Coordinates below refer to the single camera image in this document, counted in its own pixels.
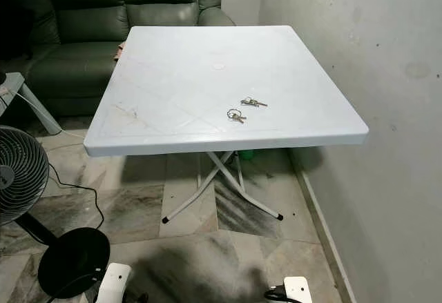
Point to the grey standing fan black base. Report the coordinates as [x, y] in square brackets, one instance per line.
[17, 175]

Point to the dark green leather sofa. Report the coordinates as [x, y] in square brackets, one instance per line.
[83, 68]

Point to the grey side table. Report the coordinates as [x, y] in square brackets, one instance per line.
[10, 84]

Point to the brown cloth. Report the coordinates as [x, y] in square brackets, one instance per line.
[120, 51]

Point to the silver key bunch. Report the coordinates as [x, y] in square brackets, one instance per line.
[251, 101]

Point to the white plastic folding table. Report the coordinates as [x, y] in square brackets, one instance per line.
[179, 75]

